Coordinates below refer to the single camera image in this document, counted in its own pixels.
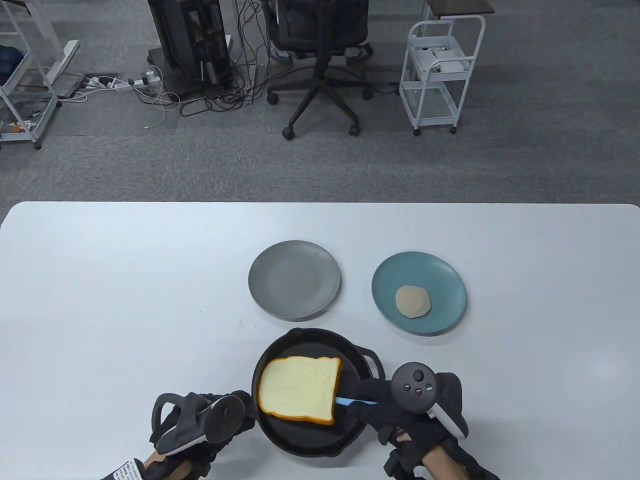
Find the person's left hand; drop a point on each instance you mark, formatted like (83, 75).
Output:
(205, 460)

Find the person's right hand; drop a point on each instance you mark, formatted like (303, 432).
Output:
(390, 420)

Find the light blue dessert shovel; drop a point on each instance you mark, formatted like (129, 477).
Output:
(350, 400)

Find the black cast iron skillet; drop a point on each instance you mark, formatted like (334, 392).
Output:
(300, 440)

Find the toast slice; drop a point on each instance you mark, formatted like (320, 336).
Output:
(300, 387)

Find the fried egg slice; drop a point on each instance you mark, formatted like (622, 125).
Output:
(412, 302)

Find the grey plate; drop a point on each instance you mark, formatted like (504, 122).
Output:
(295, 280)

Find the person's left forearm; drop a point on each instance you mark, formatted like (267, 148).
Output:
(157, 459)

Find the person's right forearm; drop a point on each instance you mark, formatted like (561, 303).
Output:
(442, 465)

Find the dark grey tracking controller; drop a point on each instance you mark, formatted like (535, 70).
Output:
(225, 417)
(412, 382)

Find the black labelled wrist module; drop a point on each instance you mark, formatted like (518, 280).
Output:
(127, 471)

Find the teal plate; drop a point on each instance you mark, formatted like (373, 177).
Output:
(390, 280)

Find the white rolling cart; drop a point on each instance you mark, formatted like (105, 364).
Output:
(429, 107)

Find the white device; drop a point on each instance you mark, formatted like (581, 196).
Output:
(452, 64)

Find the white metal rack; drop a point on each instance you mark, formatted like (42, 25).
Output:
(20, 137)

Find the white power strip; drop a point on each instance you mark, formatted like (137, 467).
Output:
(123, 86)

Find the black floor outlet box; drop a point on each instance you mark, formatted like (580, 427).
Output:
(75, 85)

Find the black office chair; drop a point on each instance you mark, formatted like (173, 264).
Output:
(320, 20)

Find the brown side table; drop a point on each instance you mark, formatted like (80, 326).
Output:
(460, 6)

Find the black computer tower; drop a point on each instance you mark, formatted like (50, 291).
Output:
(185, 35)

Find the white desk leg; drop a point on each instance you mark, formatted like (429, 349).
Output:
(64, 54)

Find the dark blue bag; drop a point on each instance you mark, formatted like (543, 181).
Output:
(7, 65)

